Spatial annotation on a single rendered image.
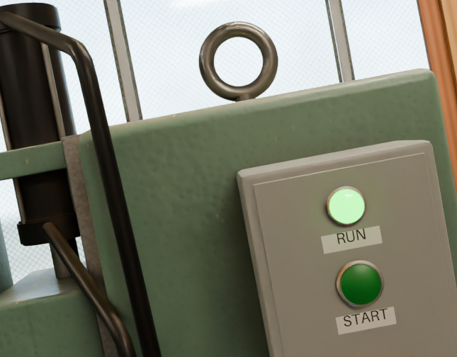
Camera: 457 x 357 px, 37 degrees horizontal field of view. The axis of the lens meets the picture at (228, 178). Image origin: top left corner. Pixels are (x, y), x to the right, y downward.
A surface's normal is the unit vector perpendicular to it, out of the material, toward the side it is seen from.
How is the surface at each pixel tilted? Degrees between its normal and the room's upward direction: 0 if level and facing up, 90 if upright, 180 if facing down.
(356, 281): 87
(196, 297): 90
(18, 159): 90
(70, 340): 90
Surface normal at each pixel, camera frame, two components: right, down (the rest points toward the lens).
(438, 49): 0.07, -0.01
